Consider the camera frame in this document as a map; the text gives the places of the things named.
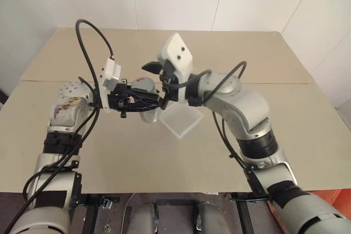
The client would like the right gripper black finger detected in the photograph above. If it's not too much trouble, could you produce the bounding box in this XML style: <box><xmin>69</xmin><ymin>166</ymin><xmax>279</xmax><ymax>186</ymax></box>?
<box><xmin>141</xmin><ymin>60</ymin><xmax>163</xmax><ymax>74</ymax></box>
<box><xmin>160</xmin><ymin>91</ymin><xmax>172</xmax><ymax>110</ymax></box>

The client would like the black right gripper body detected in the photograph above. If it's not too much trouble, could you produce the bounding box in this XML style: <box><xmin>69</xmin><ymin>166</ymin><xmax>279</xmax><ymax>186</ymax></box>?
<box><xmin>158</xmin><ymin>59</ymin><xmax>179</xmax><ymax>102</ymax></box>

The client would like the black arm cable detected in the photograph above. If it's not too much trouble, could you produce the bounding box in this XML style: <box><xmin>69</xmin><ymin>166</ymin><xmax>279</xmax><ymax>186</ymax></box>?
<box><xmin>160</xmin><ymin>61</ymin><xmax>273</xmax><ymax>199</ymax></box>
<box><xmin>0</xmin><ymin>19</ymin><xmax>116</xmax><ymax>234</ymax></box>

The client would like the silver jar lid red mark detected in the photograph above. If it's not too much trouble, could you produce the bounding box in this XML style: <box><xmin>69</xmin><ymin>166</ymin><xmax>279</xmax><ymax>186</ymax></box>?
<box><xmin>130</xmin><ymin>77</ymin><xmax>158</xmax><ymax>94</ymax></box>

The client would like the silver metal jar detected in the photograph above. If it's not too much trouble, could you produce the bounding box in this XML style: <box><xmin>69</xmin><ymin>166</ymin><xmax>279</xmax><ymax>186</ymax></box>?
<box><xmin>138</xmin><ymin>91</ymin><xmax>160</xmax><ymax>124</ymax></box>

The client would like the grey rounded shape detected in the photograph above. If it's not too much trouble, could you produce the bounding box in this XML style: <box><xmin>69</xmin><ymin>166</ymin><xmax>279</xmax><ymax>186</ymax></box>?
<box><xmin>132</xmin><ymin>200</ymin><xmax>160</xmax><ymax>234</ymax></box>

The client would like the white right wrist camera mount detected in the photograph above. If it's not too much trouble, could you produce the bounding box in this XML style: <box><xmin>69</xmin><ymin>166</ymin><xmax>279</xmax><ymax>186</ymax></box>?
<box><xmin>156</xmin><ymin>32</ymin><xmax>194</xmax><ymax>84</ymax></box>

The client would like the orange object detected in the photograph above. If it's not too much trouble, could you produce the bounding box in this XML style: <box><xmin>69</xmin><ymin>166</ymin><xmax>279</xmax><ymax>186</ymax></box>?
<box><xmin>325</xmin><ymin>181</ymin><xmax>351</xmax><ymax>218</ymax></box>

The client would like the small metal bracket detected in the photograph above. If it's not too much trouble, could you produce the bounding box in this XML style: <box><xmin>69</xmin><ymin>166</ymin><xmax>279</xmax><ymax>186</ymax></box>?
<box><xmin>100</xmin><ymin>196</ymin><xmax>114</xmax><ymax>209</ymax></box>

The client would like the clear plastic box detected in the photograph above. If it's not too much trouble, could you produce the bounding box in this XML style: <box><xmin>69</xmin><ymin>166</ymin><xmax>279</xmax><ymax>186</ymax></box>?
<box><xmin>160</xmin><ymin>104</ymin><xmax>205</xmax><ymax>140</ymax></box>

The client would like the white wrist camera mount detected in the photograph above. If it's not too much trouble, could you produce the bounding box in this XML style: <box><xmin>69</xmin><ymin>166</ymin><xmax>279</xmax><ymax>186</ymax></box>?
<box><xmin>156</xmin><ymin>32</ymin><xmax>194</xmax><ymax>84</ymax></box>
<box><xmin>98</xmin><ymin>57</ymin><xmax>123</xmax><ymax>113</ymax></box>

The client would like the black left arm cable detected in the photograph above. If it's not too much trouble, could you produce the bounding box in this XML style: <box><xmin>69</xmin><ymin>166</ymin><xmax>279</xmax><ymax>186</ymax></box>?
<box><xmin>0</xmin><ymin>19</ymin><xmax>116</xmax><ymax>234</ymax></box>

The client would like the thin white cable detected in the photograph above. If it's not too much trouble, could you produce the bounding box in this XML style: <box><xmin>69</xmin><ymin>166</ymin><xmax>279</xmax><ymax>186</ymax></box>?
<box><xmin>124</xmin><ymin>192</ymin><xmax>138</xmax><ymax>234</ymax></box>

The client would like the black metal table frame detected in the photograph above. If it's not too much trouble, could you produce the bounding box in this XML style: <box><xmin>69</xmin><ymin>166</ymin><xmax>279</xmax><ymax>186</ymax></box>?
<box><xmin>70</xmin><ymin>192</ymin><xmax>271</xmax><ymax>234</ymax></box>

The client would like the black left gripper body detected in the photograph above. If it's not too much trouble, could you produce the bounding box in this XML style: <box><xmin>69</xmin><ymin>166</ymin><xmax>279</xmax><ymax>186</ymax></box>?
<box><xmin>106</xmin><ymin>79</ymin><xmax>135</xmax><ymax>119</ymax></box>

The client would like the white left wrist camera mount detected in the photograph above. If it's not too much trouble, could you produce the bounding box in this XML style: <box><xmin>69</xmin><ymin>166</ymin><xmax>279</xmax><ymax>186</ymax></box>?
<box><xmin>98</xmin><ymin>57</ymin><xmax>123</xmax><ymax>113</ymax></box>

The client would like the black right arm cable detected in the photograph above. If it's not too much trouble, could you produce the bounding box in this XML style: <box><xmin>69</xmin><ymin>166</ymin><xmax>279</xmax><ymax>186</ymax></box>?
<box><xmin>160</xmin><ymin>61</ymin><xmax>273</xmax><ymax>199</ymax></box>

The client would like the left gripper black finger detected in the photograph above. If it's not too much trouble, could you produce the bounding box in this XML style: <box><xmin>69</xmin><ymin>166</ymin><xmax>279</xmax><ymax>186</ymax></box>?
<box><xmin>130</xmin><ymin>88</ymin><xmax>161</xmax><ymax>101</ymax></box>
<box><xmin>128</xmin><ymin>100</ymin><xmax>166</xmax><ymax>112</ymax></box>

